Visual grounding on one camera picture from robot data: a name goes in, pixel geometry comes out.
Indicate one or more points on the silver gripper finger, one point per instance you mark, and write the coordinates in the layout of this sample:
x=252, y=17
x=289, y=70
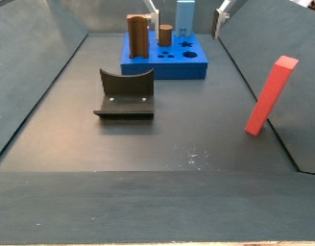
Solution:
x=220, y=17
x=154, y=17

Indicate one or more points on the red rectangular block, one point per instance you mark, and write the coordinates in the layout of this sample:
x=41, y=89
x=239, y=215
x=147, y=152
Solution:
x=278, y=78

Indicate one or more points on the blue foam peg board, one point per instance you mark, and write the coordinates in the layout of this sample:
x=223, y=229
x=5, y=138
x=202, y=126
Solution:
x=178, y=62

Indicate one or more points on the tall brown wooden block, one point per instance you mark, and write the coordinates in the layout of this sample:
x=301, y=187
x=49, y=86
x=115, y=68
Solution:
x=137, y=32

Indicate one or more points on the short brown wooden cylinder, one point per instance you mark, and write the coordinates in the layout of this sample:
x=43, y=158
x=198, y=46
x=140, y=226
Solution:
x=166, y=35

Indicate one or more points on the light blue rectangular block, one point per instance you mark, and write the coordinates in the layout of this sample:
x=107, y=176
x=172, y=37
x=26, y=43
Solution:
x=184, y=17

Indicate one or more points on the black curved stand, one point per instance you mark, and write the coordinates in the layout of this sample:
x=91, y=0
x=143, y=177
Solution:
x=128, y=95

